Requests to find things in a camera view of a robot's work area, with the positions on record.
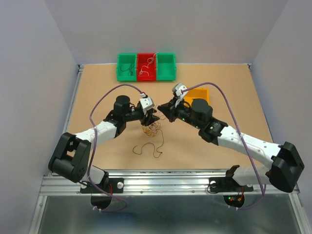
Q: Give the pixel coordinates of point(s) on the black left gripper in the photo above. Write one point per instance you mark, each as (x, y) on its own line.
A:
(150, 118)

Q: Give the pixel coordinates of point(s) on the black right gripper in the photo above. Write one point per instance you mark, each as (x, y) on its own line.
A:
(169, 109)

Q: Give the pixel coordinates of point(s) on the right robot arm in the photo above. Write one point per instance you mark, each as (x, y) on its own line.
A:
(281, 167)

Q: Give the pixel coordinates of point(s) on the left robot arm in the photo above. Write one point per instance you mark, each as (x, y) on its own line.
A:
(74, 153)

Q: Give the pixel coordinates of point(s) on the yellow plastic bin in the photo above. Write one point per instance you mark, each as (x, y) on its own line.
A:
(196, 93)

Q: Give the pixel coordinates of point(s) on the left green plastic bin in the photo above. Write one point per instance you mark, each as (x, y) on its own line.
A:
(126, 70)

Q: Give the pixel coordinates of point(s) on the green plastic bin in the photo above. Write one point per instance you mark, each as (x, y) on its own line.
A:
(126, 70)
(165, 66)

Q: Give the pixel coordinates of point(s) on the red plastic bin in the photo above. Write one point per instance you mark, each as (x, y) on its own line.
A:
(146, 67)

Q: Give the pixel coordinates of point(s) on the right green plastic bin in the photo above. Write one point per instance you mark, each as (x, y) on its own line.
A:
(165, 66)

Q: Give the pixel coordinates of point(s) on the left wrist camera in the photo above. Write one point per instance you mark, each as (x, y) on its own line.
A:
(146, 102)

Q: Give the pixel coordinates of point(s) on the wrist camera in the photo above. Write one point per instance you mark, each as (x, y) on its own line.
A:
(179, 91)
(146, 102)

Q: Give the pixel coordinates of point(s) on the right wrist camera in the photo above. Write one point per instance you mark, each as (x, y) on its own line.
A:
(179, 91)

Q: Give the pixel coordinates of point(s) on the aluminium rail frame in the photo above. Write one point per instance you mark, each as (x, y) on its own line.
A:
(165, 201)

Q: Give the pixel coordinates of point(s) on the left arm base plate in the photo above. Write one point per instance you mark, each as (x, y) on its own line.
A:
(109, 185)

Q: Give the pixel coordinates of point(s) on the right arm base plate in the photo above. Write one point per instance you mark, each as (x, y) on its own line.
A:
(226, 185)

